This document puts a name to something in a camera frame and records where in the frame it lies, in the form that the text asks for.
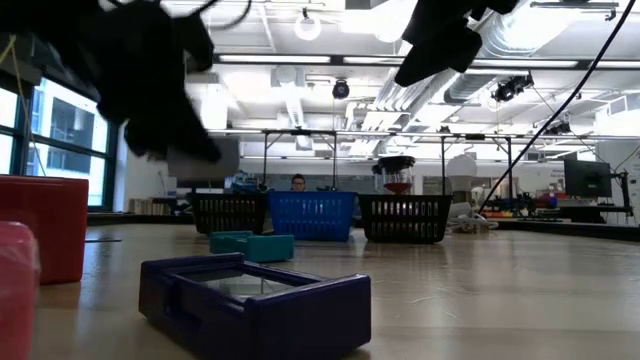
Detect background black rig frame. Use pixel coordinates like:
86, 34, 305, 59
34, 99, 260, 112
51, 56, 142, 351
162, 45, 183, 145
207, 127, 516, 201

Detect white light bulb on base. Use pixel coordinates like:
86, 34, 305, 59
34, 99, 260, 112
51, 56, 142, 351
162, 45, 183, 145
445, 153, 480, 217

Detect blue plastic basket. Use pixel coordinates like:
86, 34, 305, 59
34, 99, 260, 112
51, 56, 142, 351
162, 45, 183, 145
267, 190, 359, 243

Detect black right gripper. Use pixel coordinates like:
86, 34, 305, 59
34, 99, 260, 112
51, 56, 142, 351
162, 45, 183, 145
394, 0, 519, 89

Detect large window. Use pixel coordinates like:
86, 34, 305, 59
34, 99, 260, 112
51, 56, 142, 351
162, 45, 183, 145
0, 74, 121, 211

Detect purple plastic tray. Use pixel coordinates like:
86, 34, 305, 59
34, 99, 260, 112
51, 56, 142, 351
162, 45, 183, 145
138, 251, 373, 360

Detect thin black cable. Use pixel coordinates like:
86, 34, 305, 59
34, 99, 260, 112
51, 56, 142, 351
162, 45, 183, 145
478, 0, 636, 214

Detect white ring light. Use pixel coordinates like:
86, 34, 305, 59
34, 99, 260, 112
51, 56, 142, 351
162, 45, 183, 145
293, 8, 323, 43

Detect wooden crates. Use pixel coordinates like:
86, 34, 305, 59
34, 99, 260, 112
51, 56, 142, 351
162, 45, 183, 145
128, 197, 171, 216

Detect hot pink USB charger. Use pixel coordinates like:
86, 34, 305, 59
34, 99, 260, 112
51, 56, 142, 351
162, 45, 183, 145
0, 221, 42, 360

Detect teal plastic tray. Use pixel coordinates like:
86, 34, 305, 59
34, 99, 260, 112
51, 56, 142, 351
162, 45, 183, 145
209, 230, 296, 264

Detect black computer monitor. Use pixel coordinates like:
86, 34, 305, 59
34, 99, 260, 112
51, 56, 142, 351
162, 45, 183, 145
174, 178, 227, 191
563, 158, 613, 199

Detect black aluminium rig frame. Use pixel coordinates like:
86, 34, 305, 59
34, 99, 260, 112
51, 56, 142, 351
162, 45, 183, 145
87, 212, 640, 244

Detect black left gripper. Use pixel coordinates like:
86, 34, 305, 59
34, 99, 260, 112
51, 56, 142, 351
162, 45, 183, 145
94, 0, 222, 164

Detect black ceiling camera cluster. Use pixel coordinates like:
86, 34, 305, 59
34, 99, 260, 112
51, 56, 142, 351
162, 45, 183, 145
491, 72, 535, 104

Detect cluttered background workbench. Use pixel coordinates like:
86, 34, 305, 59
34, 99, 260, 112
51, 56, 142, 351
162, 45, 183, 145
482, 189, 636, 224

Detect pink-red USB charger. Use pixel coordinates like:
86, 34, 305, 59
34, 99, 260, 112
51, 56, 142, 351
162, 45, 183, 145
0, 174, 90, 286

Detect black plastic basket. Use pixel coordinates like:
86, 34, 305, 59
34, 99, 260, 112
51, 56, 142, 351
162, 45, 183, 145
191, 192, 270, 236
357, 193, 454, 245

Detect red sand hourglass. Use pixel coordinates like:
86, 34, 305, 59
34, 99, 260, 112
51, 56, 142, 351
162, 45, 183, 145
377, 155, 417, 196

